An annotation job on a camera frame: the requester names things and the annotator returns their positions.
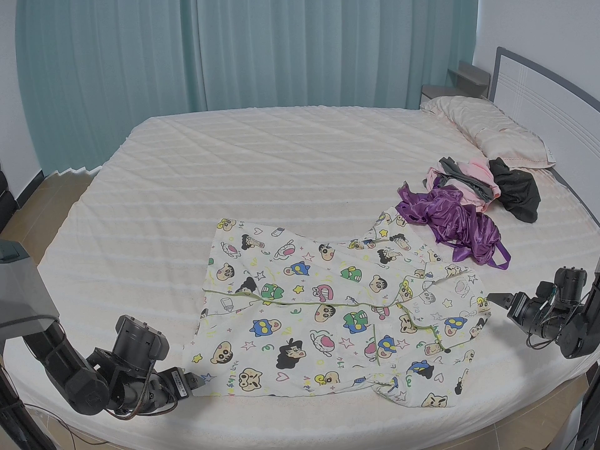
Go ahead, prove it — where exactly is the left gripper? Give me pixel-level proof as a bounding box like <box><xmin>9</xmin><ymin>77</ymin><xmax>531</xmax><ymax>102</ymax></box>
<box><xmin>157</xmin><ymin>368</ymin><xmax>206</xmax><ymax>409</ymax></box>

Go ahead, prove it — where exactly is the purple satin garment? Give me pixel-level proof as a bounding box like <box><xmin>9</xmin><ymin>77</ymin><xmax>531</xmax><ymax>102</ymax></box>
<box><xmin>396</xmin><ymin>176</ymin><xmax>511</xmax><ymax>271</ymax></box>

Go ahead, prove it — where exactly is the grey bedside table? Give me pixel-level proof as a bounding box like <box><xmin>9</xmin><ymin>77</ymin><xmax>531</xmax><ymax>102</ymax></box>
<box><xmin>420</xmin><ymin>60</ymin><xmax>490</xmax><ymax>107</ymax></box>

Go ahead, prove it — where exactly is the black cable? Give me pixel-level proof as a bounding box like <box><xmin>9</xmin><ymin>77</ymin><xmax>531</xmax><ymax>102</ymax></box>
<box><xmin>526</xmin><ymin>330</ymin><xmax>561</xmax><ymax>351</ymax></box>
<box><xmin>22</xmin><ymin>402</ymin><xmax>73</xmax><ymax>436</ymax></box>

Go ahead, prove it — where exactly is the pink and grey garment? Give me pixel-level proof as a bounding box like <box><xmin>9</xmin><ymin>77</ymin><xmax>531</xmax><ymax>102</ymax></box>
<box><xmin>424</xmin><ymin>156</ymin><xmax>502</xmax><ymax>214</ymax></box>

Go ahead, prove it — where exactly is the black garment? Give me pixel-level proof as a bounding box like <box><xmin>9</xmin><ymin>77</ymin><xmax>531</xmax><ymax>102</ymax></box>
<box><xmin>488</xmin><ymin>157</ymin><xmax>541</xmax><ymax>224</ymax></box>

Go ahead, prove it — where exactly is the blue-green curtain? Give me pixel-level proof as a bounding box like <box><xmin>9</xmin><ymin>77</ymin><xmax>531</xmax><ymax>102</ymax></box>
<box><xmin>16</xmin><ymin>0</ymin><xmax>208</xmax><ymax>178</ymax></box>
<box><xmin>192</xmin><ymin>0</ymin><xmax>480</xmax><ymax>112</ymax></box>

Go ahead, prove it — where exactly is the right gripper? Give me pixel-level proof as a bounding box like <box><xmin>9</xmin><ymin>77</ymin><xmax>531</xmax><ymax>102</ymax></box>
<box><xmin>487</xmin><ymin>292</ymin><xmax>548</xmax><ymax>337</ymax></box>

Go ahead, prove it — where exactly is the pale pink pillow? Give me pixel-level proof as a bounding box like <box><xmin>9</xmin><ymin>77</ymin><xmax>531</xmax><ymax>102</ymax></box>
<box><xmin>419</xmin><ymin>96</ymin><xmax>558</xmax><ymax>170</ymax></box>

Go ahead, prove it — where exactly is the white printed pyjama top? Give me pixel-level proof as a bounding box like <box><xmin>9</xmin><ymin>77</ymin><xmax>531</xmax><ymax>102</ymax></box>
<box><xmin>182</xmin><ymin>207</ymin><xmax>492</xmax><ymax>409</ymax></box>

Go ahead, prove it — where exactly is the bed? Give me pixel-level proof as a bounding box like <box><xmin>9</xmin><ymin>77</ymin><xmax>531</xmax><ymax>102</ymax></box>
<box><xmin>9</xmin><ymin>46</ymin><xmax>600</xmax><ymax>439</ymax></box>

